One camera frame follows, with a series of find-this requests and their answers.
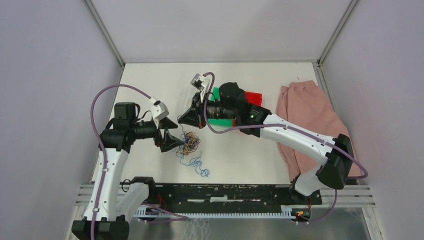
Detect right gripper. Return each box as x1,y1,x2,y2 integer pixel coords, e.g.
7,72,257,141
178,90,238,129

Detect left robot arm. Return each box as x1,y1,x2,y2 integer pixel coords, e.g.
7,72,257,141
71,99,184,240

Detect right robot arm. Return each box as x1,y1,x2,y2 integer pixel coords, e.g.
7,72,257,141
177,82,355,204

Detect green plastic bin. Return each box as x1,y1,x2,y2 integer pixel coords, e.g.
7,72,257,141
208,87,235,127

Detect red plastic bin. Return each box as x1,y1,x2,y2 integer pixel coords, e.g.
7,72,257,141
245,91,263,106

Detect pink cloth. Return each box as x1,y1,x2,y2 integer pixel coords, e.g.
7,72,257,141
275,80,350,181

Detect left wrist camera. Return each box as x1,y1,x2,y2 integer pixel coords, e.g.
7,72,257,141
149,97,169,121

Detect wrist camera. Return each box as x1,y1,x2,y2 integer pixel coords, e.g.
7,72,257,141
149,97,169,121
190,73,211,103

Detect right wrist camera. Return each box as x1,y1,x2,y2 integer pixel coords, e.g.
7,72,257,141
190,73,211,103

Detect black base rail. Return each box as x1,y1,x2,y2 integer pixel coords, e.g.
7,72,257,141
145,183,323,214

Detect white cable duct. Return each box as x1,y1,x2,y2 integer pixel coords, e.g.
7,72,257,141
133,205,296,220

